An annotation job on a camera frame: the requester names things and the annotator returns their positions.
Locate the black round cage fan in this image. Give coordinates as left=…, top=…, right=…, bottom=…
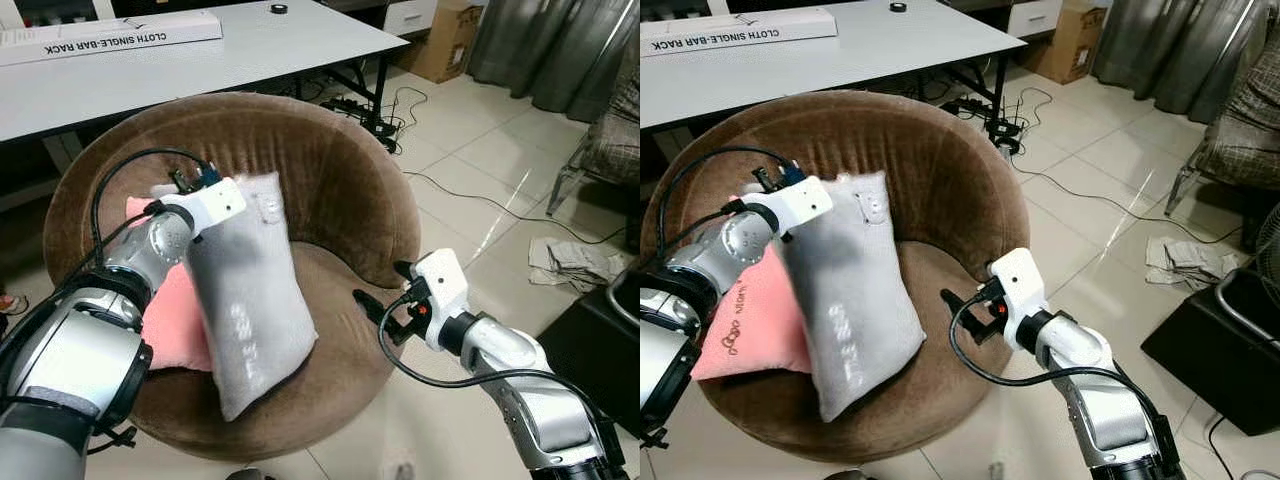
left=1215, top=200, right=1280, bottom=351

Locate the black coiled floor cable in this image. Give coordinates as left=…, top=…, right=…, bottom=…
left=1000, top=85, right=1056, bottom=133
left=385, top=85, right=433, bottom=133

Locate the white table with black legs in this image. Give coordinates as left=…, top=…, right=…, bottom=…
left=640, top=0, right=1029, bottom=156
left=0, top=0, right=411, bottom=161

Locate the pink pillow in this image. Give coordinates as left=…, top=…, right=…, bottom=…
left=690, top=245, right=813, bottom=383
left=125, top=195, right=216, bottom=373

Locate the long white printed carton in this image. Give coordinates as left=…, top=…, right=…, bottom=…
left=640, top=8, right=839, bottom=59
left=0, top=10, right=223, bottom=69

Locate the crumpled white cloth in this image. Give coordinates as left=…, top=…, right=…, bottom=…
left=527, top=235, right=626, bottom=293
left=1145, top=235, right=1241, bottom=293

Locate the black box ottoman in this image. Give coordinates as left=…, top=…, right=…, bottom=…
left=535, top=270, right=641, bottom=436
left=1140, top=265, right=1280, bottom=436

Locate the black power strip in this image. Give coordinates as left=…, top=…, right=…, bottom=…
left=940, top=93, right=1026, bottom=153
left=320, top=93, right=403, bottom=153

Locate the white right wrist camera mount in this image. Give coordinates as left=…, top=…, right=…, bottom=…
left=410, top=248, right=471, bottom=353
left=988, top=247, right=1049, bottom=351

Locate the brown cardboard box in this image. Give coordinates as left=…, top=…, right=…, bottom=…
left=1022, top=0, right=1109, bottom=86
left=400, top=0, right=483, bottom=84

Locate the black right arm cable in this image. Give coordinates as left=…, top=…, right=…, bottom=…
left=378, top=295, right=601, bottom=441
left=948, top=295, right=1161, bottom=441

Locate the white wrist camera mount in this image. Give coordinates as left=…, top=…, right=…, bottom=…
left=410, top=248, right=471, bottom=353
left=745, top=175, right=834, bottom=241
left=158, top=178, right=247, bottom=237
left=988, top=247, right=1049, bottom=351

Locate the white drawer cabinet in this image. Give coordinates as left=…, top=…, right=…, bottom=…
left=1005, top=0, right=1066, bottom=39
left=380, top=0, right=441, bottom=37

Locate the grey curtain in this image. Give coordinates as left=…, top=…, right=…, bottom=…
left=467, top=0, right=641, bottom=126
left=1090, top=0, right=1271, bottom=126

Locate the thin black floor cable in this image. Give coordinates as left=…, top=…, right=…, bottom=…
left=1015, top=165, right=1251, bottom=223
left=400, top=168, right=626, bottom=247

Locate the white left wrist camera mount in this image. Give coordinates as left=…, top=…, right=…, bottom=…
left=158, top=178, right=247, bottom=237
left=745, top=175, right=834, bottom=241

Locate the round brown velvet sofa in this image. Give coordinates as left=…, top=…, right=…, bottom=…
left=640, top=90, right=1031, bottom=463
left=43, top=92, right=423, bottom=463

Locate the plaid cushioned chair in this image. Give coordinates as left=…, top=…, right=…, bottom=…
left=545, top=45, right=641, bottom=216
left=1165, top=20, right=1280, bottom=216

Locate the grey pillow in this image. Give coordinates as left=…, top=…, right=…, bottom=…
left=780, top=170, right=926, bottom=423
left=150, top=172, right=321, bottom=423

